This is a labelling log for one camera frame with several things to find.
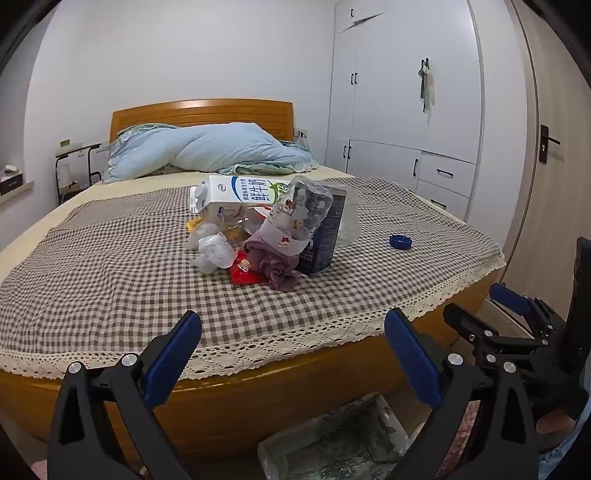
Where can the white milk carton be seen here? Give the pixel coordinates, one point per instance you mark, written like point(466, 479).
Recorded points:
point(240, 191)

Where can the blue bottle cap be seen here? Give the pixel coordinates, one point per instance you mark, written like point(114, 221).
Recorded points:
point(400, 242)

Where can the red snack packet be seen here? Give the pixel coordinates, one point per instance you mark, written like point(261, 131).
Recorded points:
point(244, 272)

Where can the crushed clear plastic bottle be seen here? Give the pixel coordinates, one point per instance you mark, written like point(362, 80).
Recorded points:
point(286, 217)

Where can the clear plastic container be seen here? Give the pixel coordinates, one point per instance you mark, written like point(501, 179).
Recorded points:
point(351, 217)

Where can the white plastic bag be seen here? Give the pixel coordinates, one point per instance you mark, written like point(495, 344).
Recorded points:
point(214, 254)

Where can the translucent plastic bag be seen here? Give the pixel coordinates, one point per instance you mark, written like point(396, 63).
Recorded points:
point(198, 236)

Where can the waste bin with leaf-print bag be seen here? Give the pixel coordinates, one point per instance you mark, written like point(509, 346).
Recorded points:
point(332, 443)

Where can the wall socket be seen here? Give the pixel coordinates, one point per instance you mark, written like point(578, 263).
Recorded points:
point(302, 134)

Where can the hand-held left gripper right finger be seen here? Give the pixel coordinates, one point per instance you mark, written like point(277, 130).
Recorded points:
point(413, 360)

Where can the brown checkered blanket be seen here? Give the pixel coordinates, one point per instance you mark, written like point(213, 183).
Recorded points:
point(115, 277)

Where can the wooden window sill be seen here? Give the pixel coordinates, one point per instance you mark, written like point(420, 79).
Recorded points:
point(16, 188)

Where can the black box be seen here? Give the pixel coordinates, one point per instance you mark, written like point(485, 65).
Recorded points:
point(10, 181)

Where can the black frame side table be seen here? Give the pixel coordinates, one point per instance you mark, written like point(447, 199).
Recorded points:
point(76, 152)

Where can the person's right hand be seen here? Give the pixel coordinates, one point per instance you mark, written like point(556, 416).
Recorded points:
point(558, 421)

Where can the mauve cloth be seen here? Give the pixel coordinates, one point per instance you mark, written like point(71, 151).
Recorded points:
point(277, 267)

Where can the green white hanging cloth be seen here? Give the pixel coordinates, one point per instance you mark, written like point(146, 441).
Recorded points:
point(427, 87)

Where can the beige door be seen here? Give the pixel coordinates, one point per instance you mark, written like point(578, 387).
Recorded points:
point(554, 221)

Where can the white wardrobe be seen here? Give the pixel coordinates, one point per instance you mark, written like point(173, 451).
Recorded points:
point(392, 92)

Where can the yellow snack packet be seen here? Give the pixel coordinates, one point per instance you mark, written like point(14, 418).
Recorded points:
point(193, 224)

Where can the light blue duvet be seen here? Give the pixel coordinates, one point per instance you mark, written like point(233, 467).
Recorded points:
point(207, 147)

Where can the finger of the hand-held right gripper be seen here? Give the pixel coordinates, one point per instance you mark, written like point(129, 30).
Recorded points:
point(466, 321)
point(508, 295)

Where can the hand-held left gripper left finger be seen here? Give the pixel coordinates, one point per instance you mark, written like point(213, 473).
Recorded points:
point(173, 355)

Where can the wooden bed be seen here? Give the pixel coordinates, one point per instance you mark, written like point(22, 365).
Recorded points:
point(231, 406)

